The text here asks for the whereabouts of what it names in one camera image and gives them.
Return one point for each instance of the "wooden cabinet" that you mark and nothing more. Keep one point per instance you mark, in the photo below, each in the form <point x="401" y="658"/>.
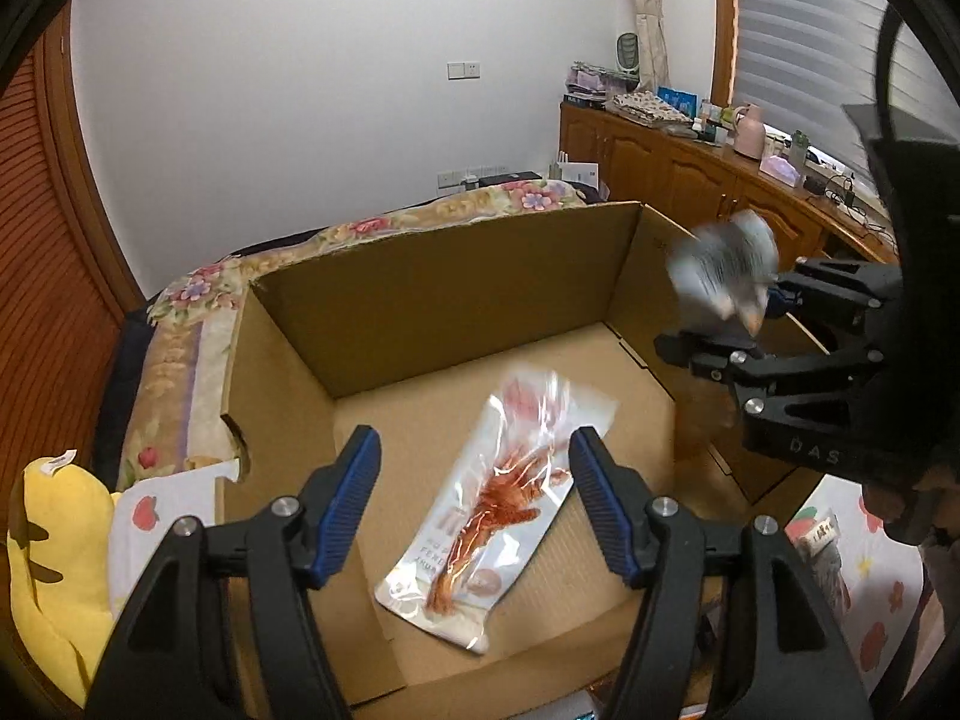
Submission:
<point x="675" y="172"/>

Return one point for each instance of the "white wall outlet strip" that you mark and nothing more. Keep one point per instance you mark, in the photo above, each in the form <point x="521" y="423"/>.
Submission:
<point x="472" y="175"/>

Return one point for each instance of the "small wrapped snack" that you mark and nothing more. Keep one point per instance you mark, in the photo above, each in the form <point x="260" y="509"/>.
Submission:
<point x="819" y="529"/>

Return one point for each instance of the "strawberry print bed sheet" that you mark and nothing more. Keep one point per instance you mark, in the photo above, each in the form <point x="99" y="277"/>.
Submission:
<point x="885" y="592"/>

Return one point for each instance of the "white wall switch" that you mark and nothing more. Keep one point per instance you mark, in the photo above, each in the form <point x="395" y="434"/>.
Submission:
<point x="463" y="69"/>

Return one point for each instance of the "small desk fan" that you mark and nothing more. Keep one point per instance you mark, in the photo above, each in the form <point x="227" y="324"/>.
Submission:
<point x="630" y="56"/>

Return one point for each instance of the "wooden window frame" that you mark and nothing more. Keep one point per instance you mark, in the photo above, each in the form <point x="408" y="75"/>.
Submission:
<point x="724" y="15"/>

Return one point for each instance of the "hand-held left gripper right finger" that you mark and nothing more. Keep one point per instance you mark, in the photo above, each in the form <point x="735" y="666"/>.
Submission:
<point x="596" y="502"/>

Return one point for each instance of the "purple folded cloth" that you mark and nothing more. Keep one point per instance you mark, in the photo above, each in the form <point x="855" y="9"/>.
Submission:
<point x="596" y="79"/>

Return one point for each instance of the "pink tissue box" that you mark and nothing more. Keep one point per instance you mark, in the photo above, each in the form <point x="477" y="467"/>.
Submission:
<point x="781" y="171"/>

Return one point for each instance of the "dark clothing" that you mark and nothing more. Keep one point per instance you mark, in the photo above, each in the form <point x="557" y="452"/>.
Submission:
<point x="941" y="615"/>

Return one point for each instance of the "pink kettle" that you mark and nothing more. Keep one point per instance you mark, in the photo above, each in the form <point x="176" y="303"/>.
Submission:
<point x="750" y="135"/>

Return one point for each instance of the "silver snack packet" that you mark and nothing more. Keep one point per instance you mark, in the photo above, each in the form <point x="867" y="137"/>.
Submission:
<point x="724" y="262"/>

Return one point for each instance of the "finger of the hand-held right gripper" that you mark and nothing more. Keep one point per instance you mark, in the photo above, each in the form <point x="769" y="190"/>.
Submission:
<point x="787" y="379"/>
<point x="832" y="289"/>

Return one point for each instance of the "clear packet of red snack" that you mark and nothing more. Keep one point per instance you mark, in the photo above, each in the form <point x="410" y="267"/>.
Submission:
<point x="480" y="525"/>

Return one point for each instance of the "blue box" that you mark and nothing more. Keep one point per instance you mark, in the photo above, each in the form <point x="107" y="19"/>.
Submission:
<point x="679" y="99"/>

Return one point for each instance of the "beige curtain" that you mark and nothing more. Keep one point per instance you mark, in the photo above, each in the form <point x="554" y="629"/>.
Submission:
<point x="645" y="15"/>

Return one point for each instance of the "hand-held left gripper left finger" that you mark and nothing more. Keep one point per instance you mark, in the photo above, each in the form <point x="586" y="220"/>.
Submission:
<point x="352" y="495"/>

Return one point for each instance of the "yellow plush toy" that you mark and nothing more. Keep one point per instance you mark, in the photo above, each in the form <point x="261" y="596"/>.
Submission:
<point x="60" y="562"/>

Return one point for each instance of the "grey window blind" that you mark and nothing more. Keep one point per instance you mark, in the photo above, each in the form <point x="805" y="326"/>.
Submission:
<point x="802" y="30"/>

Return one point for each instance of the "green bottle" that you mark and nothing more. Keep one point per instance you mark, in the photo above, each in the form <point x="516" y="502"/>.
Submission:
<point x="800" y="148"/>

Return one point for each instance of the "floral fabric bundle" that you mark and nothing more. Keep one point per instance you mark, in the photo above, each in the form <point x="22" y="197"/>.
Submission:
<point x="645" y="106"/>

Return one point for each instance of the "person's right hand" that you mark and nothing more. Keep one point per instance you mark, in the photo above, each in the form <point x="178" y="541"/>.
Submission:
<point x="941" y="502"/>

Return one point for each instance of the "floral blanket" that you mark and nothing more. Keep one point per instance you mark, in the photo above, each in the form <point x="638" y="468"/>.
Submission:
<point x="187" y="360"/>

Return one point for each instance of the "wooden slatted door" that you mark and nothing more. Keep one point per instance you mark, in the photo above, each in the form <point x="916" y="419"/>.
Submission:
<point x="45" y="240"/>

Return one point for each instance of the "cardboard box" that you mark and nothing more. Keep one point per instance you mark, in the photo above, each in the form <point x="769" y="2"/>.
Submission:
<point x="450" y="300"/>

